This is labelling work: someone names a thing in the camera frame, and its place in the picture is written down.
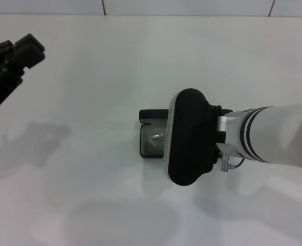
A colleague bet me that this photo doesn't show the black glasses case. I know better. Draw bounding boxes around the black glasses case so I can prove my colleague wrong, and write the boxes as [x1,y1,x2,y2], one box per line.
[138,109,233,159]

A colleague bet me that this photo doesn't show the clear plastic glasses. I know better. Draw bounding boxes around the clear plastic glasses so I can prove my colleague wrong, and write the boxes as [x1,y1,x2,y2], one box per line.
[147,132,167,149]

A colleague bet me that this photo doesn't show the grey right wrist cable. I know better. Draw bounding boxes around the grey right wrist cable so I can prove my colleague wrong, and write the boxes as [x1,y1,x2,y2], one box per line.
[229,155,246,170]

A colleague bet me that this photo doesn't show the silver right cable connector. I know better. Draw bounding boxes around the silver right cable connector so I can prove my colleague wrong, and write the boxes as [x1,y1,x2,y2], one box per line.
[219,153,231,172]

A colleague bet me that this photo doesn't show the right wrist camera mount bracket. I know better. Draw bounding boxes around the right wrist camera mount bracket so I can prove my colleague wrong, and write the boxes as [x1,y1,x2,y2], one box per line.
[215,110,245,157]

